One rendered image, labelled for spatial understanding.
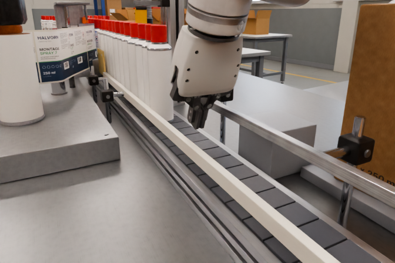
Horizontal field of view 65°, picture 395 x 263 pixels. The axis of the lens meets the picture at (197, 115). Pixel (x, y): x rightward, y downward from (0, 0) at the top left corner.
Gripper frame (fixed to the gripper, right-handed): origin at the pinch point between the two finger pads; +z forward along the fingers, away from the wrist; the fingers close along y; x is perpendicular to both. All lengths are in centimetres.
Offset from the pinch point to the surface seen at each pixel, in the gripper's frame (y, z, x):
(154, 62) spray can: 1.9, -1.2, -16.9
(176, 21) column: -14.4, 1.3, -45.0
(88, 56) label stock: 7, 23, -68
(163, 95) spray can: 0.5, 5.0, -13.9
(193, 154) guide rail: 4.1, 1.0, 7.6
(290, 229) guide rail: 3.7, -6.5, 26.2
